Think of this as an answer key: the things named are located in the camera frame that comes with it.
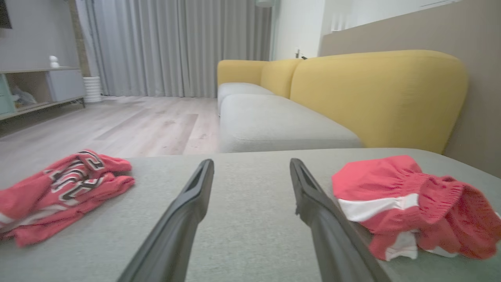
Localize white ribbed vase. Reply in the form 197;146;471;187
83;76;103;103

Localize red jersey with black number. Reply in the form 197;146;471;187
0;149;135;248

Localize grey and wood media cabinet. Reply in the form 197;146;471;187
0;67;87;121

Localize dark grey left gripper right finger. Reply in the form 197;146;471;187
290;158;393;282

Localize red shorts with white stripe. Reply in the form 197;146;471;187
332;155;501;262

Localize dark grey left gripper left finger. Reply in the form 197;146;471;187
117;158;215;282

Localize clear plastic bag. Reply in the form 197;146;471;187
11;87;38;107

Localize long grey sofa seat cushion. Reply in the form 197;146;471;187
218;94;364;153

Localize brown partition panel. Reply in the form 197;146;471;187
319;0;501;179

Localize large yellow sofa backrest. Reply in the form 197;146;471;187
290;50;469;154

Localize short grey sofa seat cushion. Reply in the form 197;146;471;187
217;82;274;114

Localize yellow sofa armrest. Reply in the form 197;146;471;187
217;60;270;87

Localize small yellow sofa backrest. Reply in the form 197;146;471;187
260;59;303;99

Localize grey pleated curtain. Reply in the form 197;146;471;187
76;0;272;98

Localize grey fabric sofa ottoman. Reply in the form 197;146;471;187
0;148;501;282

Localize teal storage box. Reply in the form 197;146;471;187
0;74;17;115

